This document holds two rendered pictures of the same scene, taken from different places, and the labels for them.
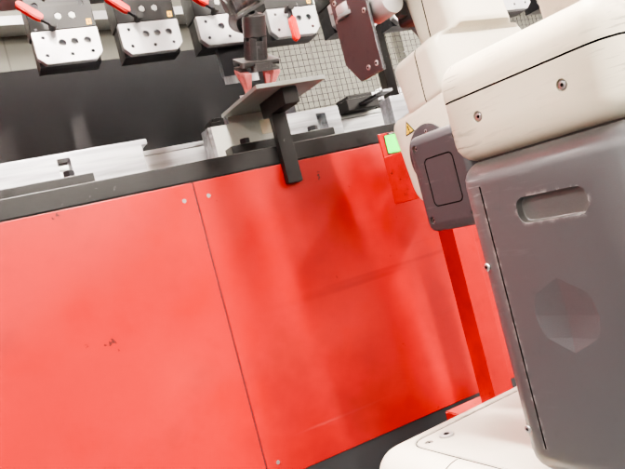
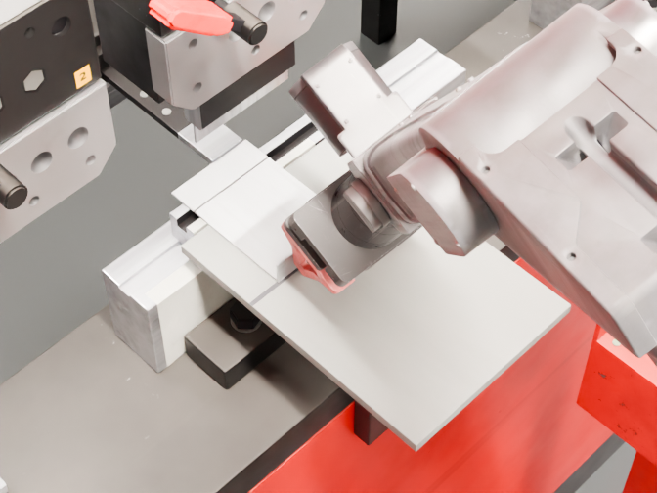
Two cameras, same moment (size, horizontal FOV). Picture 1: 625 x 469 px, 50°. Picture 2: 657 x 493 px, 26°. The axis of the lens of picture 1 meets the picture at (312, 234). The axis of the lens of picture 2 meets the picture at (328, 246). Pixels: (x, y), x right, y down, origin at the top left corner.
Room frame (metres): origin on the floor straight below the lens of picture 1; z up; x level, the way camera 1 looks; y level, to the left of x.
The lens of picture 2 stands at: (1.04, 0.28, 1.92)
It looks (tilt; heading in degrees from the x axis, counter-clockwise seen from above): 52 degrees down; 341
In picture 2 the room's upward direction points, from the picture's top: straight up
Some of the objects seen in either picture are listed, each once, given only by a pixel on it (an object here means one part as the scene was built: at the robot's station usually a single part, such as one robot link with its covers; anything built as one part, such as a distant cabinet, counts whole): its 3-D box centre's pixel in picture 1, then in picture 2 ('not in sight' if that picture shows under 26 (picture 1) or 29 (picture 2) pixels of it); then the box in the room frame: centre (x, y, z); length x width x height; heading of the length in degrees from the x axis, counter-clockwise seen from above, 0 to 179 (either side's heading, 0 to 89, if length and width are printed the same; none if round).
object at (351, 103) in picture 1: (365, 99); not in sight; (2.15, -0.27, 1.01); 0.26 x 0.12 x 0.05; 25
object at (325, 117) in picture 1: (275, 135); (295, 198); (1.83, 0.03, 0.92); 0.39 x 0.06 x 0.10; 115
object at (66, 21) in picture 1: (62, 33); not in sight; (1.62, 0.46, 1.26); 0.15 x 0.09 x 0.17; 115
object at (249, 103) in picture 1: (271, 97); (372, 278); (1.67, 0.02, 1.00); 0.26 x 0.18 x 0.01; 25
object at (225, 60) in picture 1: (238, 64); (239, 67); (1.80, 0.08, 1.13); 0.10 x 0.02 x 0.10; 115
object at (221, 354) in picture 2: (282, 143); (328, 265); (1.77, 0.02, 0.89); 0.30 x 0.05 x 0.03; 115
